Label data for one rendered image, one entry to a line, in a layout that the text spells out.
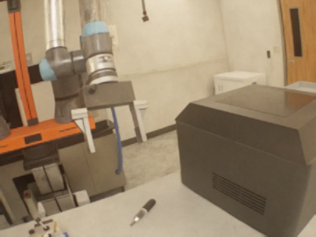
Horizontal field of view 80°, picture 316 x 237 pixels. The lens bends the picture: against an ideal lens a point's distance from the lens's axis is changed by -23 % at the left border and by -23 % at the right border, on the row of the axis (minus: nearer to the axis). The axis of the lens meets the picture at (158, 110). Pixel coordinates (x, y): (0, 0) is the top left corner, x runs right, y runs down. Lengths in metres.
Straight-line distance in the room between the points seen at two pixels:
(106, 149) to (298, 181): 1.86
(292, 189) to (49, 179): 0.86
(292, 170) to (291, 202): 0.08
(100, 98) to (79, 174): 1.67
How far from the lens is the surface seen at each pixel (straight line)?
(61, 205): 1.04
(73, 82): 0.88
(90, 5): 0.87
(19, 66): 0.99
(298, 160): 0.48
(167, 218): 0.71
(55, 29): 0.74
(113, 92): 0.56
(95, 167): 2.18
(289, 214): 0.55
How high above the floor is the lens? 1.38
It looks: 15 degrees down
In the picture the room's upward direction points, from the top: 8 degrees counter-clockwise
